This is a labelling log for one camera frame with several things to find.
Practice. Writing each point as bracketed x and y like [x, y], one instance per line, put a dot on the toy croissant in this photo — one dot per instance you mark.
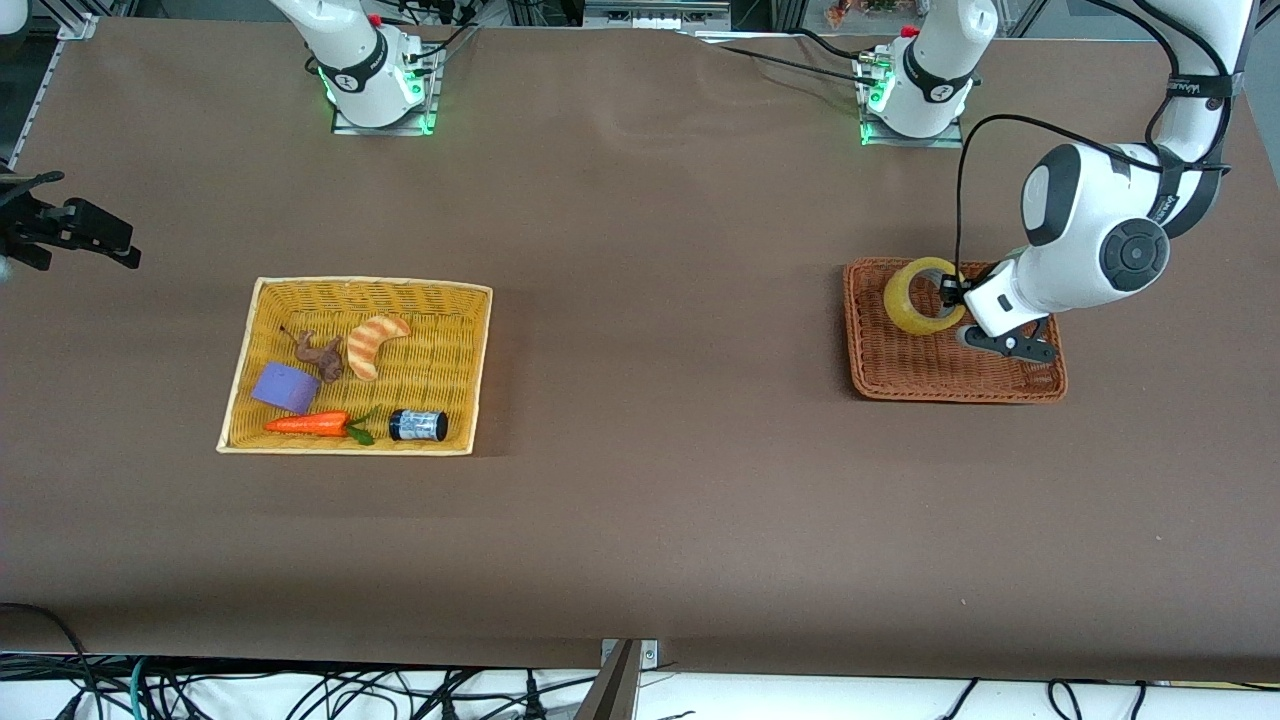
[365, 350]

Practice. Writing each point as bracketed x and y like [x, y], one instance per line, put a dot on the grey background device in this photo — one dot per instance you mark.
[655, 12]

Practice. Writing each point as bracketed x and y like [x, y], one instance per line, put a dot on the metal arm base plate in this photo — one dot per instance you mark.
[950, 140]
[345, 128]

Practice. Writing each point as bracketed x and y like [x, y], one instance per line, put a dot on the orange toy carrot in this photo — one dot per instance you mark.
[310, 424]

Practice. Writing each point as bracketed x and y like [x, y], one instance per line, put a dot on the small black can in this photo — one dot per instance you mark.
[420, 426]

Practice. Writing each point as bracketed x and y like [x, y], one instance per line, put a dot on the orange background object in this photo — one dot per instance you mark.
[836, 12]

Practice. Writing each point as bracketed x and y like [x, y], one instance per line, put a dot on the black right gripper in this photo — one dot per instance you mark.
[38, 228]

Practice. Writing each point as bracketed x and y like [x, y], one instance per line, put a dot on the yellowish clear tape roll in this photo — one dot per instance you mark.
[905, 318]

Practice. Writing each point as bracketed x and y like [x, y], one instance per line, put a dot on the metal table clamp bracket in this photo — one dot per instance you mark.
[625, 680]

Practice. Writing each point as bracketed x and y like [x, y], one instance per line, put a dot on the purple block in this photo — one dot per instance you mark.
[285, 388]

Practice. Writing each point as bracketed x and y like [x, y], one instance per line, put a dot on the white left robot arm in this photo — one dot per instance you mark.
[1090, 220]

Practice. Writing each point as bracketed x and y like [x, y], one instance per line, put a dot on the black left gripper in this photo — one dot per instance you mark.
[953, 293]

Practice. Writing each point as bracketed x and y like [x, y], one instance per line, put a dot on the brown wicker basket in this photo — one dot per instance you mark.
[900, 365]

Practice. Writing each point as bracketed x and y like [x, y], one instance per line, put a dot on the brown toy animal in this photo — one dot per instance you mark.
[325, 355]

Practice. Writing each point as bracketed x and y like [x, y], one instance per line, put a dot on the yellow wicker basket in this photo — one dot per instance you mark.
[450, 400]

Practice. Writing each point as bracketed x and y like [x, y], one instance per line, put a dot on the aluminium frame rail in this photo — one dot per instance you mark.
[80, 25]

